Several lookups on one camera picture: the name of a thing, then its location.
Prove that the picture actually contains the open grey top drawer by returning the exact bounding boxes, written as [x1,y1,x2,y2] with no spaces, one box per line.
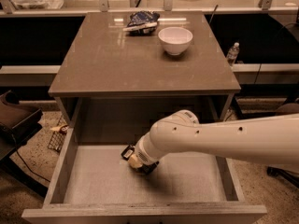
[22,130,266,224]

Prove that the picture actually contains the dark brown chair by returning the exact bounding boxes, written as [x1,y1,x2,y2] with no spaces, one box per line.
[0,91,48,197]

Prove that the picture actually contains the blue chip bag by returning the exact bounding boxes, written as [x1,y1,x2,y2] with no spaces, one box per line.
[123,10,160,35]

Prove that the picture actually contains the clear plastic water bottle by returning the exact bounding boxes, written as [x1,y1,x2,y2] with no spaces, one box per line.
[226,42,240,66]

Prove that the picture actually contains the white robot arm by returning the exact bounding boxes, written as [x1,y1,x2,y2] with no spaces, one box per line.
[129,110,299,173]

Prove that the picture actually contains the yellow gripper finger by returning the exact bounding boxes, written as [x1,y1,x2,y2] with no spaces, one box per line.
[128,154,143,169]

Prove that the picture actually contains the wire mesh basket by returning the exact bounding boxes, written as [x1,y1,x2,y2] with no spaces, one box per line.
[48,117,68,153]

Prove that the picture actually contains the grey cabinet with counter top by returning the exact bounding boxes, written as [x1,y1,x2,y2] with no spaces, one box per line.
[49,11,240,145]

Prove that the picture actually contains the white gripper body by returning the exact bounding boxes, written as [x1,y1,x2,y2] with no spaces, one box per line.
[135,133,166,165]

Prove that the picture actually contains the white ceramic bowl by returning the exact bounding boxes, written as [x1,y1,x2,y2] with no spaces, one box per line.
[158,27,193,55]

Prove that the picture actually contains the black rxbar chocolate wrapper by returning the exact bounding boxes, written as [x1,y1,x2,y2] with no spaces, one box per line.
[121,145,159,175]

